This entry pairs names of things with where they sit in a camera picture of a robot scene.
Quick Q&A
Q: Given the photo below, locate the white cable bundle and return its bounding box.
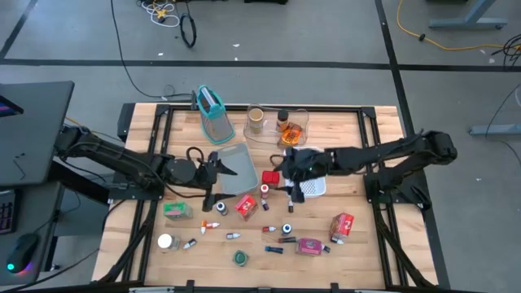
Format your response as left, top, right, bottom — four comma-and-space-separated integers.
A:
138, 0, 182, 28

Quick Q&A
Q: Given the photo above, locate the grey table leg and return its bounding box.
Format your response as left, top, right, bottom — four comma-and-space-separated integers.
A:
427, 0, 510, 32

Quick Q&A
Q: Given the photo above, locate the dark grey keyboard shelf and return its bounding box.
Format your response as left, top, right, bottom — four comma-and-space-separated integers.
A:
0, 181, 64, 286

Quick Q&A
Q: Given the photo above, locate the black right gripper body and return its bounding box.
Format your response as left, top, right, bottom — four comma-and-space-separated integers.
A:
278, 146, 326, 184

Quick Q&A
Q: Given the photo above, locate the white perforated plastic basket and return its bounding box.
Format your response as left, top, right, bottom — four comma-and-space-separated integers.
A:
283, 146, 327, 199

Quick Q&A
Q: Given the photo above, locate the tan-lid spice jar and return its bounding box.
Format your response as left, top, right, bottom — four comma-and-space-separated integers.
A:
247, 106, 265, 133

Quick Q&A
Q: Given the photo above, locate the orange snack bag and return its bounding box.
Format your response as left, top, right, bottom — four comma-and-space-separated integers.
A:
278, 123, 304, 148

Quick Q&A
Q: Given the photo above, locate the red Froot Loops cereal box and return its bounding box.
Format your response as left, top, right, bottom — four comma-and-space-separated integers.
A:
328, 212, 356, 244
234, 195, 259, 221

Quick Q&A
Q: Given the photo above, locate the black mounting plate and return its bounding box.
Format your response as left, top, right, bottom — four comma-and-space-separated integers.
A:
117, 103, 136, 142

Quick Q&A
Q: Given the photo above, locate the black keyboard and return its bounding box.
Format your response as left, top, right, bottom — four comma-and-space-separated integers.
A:
0, 189, 18, 236

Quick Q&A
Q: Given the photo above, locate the long black floor cable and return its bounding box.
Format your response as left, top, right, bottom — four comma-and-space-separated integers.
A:
109, 0, 196, 101

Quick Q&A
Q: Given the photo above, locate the green small cereal box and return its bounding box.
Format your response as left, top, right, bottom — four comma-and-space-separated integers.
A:
163, 202, 193, 221

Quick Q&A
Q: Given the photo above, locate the green round lid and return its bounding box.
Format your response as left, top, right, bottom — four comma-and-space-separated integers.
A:
232, 250, 250, 269

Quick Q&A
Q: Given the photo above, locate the yellow floor cable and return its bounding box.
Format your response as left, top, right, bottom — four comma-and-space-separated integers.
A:
396, 0, 508, 52

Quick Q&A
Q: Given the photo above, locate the black computer mouse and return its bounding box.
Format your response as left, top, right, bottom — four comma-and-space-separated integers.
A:
6, 232, 41, 274

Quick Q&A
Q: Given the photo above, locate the teal-handled metal box grater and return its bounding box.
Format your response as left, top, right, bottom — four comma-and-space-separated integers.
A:
196, 84, 236, 146

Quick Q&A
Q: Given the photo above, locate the red-lid spice jar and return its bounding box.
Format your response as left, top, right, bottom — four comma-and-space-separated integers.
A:
261, 169, 281, 189

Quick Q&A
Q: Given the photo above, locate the pink small cereal box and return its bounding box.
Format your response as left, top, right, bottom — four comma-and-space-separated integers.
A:
295, 238, 325, 257

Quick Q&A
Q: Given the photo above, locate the grey plastic bin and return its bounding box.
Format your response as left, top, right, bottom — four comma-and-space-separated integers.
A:
215, 142, 260, 195

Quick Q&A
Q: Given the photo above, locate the grey table foot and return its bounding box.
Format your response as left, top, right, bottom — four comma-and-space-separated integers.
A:
467, 124, 521, 137

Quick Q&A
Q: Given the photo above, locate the black coiled cable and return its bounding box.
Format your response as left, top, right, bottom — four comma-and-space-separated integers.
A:
178, 0, 199, 50

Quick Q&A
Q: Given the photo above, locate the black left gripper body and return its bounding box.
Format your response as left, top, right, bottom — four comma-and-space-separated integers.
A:
197, 151, 223, 212

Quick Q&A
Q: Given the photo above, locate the black-lid orange spice jar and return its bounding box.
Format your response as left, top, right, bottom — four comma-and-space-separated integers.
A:
276, 108, 290, 132

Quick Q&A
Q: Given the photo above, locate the clear plastic bin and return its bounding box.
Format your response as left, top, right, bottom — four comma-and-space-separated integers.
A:
243, 103, 310, 150

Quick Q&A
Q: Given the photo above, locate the black desk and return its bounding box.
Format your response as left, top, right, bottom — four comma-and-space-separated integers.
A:
0, 81, 76, 188

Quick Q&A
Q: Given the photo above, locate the black cable bundle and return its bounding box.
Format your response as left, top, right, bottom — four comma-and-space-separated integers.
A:
490, 34, 521, 66

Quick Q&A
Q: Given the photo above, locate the computer monitor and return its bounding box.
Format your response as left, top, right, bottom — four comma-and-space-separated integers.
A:
0, 94, 24, 119

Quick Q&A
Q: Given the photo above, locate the white-lid spice jar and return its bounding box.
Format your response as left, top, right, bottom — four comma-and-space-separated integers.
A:
157, 233, 182, 251

